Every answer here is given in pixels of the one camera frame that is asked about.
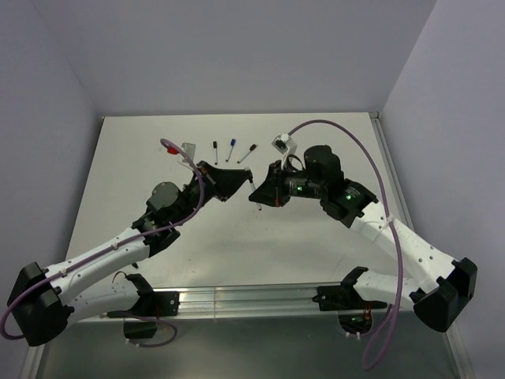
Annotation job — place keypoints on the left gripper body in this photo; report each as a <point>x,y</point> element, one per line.
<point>213,185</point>

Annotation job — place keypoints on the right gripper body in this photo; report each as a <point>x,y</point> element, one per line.
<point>287,181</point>

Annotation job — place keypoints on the white pen black tip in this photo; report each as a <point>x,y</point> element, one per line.
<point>243,157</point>

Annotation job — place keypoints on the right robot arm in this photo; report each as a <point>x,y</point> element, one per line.
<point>439,287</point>

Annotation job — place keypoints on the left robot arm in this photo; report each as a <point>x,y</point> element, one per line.
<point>45,301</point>

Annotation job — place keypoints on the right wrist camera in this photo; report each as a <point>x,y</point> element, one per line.
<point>285,145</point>

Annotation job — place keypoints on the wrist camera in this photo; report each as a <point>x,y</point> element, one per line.
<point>285,145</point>
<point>189,150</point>

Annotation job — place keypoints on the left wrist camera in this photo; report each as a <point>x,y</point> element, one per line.
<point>189,150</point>

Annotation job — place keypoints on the aluminium side rail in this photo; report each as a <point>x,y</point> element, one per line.
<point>395,197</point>

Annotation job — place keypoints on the aluminium front rail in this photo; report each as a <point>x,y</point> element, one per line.
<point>223,302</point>

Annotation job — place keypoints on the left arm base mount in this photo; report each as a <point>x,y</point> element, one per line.
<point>147,317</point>

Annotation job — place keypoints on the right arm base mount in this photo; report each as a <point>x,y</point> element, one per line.
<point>357,319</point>

